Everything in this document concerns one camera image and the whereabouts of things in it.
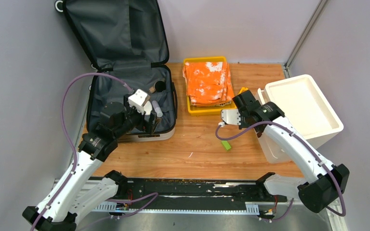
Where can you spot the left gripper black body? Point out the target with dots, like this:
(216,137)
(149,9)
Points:
(134,118)

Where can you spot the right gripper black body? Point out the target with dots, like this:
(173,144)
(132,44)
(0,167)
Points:
(244,123)

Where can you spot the white oval soap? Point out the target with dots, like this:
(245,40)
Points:
(147,108)

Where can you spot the white cosmetic tube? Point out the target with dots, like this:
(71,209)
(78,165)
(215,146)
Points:
(157,109)

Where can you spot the orange tie-dye jeans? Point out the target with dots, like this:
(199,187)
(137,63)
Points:
(208,83)

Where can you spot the black white space suitcase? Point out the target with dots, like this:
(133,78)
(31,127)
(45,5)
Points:
(125,41)

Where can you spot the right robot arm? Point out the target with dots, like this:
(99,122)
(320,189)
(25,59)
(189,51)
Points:
(323,183)

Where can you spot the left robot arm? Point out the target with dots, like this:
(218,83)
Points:
(62,209)

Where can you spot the small green block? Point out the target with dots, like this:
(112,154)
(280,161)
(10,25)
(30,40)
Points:
(226,145)

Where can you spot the round black lid compact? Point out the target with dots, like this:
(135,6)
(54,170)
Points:
(158,86)

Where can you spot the white drawer cabinet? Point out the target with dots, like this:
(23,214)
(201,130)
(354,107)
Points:
(306,107)

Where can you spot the yellow plastic tray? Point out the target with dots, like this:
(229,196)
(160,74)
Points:
(201,110)

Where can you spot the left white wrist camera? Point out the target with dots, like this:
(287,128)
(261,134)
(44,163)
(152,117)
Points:
(138,100)

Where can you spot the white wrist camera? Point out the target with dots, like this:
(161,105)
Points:
(231,117)
(138,100)

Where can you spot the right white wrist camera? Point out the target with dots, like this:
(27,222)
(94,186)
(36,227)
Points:
(231,117)

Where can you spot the yellow triangular bracket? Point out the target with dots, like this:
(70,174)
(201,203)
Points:
(242,90)

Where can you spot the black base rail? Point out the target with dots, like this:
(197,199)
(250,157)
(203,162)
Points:
(191,194)

